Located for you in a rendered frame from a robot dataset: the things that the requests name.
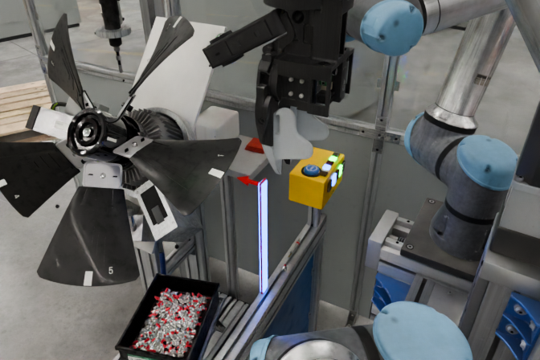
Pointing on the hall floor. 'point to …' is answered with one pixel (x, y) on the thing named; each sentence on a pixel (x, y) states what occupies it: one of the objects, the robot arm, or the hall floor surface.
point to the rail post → (317, 285)
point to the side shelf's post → (230, 235)
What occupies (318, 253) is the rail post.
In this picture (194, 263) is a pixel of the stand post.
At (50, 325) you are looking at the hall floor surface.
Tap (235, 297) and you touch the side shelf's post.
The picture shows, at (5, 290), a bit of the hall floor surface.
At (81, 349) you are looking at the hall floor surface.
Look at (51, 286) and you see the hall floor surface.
